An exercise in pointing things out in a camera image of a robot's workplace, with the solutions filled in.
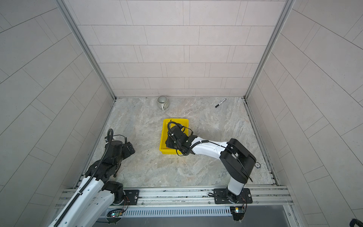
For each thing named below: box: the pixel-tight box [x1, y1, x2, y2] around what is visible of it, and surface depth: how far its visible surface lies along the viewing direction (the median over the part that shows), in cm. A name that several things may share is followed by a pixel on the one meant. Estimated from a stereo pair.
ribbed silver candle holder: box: [157, 95, 170, 111], surface depth 107 cm
